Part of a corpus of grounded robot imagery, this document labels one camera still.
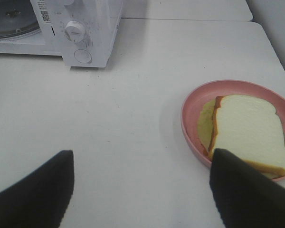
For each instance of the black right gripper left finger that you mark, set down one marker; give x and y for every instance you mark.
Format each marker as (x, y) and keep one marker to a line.
(40, 199)

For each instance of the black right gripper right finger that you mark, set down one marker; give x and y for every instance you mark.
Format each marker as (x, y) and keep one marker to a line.
(244, 197)

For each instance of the white bread sandwich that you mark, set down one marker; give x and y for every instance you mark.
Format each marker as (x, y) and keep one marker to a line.
(248, 127)

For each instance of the pink plate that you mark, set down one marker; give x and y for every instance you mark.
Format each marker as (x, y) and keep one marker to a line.
(195, 101)

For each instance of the white timer knob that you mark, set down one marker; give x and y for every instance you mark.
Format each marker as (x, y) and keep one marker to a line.
(75, 31)

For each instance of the round white door button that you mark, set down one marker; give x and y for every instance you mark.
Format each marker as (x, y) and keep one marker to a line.
(83, 56)

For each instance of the white microwave oven body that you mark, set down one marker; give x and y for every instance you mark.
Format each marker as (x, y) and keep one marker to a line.
(101, 19)

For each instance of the glass microwave turntable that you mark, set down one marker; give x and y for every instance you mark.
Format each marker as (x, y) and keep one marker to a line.
(17, 17)

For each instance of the white warning label sticker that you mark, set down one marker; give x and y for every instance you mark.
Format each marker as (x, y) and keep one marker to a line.
(43, 10)

